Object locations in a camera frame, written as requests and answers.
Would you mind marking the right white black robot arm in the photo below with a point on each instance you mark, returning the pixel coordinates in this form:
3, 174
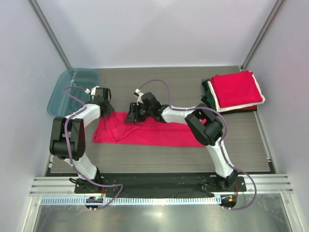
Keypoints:
206, 125

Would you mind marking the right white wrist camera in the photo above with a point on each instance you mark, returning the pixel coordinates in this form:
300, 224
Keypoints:
138, 94

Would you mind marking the aluminium rail profile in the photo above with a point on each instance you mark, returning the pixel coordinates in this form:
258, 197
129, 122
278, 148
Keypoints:
61, 186

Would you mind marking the white t-shirt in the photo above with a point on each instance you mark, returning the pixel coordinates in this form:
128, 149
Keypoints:
259, 96

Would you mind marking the left aluminium frame post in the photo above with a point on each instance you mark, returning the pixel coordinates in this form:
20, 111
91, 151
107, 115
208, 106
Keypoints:
49, 31

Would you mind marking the dark green t-shirt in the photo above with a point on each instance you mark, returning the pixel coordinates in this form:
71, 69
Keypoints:
208, 100

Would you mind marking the teal plastic tray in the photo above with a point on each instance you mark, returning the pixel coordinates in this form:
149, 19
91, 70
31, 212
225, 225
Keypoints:
71, 82

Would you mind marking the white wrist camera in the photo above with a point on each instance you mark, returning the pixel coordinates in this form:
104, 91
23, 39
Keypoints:
91, 92
138, 94

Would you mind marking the dark red t-shirt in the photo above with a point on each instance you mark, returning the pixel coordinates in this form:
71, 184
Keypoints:
249, 108

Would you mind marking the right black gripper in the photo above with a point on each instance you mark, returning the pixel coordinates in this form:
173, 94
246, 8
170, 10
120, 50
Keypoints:
132, 117

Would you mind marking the right aluminium frame post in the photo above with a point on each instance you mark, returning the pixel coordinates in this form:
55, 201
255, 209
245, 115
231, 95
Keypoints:
275, 10

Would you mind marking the slotted white cable duct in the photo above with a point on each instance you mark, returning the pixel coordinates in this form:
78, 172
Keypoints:
98, 201

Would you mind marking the aluminium frame post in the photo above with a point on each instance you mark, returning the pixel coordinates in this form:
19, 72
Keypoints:
275, 10
49, 31

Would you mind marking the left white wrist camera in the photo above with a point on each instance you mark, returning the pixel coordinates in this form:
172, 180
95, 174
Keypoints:
91, 92

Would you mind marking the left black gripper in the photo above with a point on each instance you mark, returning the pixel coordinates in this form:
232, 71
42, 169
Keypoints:
110, 109

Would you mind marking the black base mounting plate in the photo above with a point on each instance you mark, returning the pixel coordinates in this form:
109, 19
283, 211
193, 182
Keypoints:
170, 185

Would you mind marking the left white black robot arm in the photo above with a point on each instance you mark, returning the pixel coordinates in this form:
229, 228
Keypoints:
67, 141

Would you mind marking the pink red t-shirt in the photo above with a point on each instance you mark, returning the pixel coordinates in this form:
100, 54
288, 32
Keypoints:
237, 88
114, 130

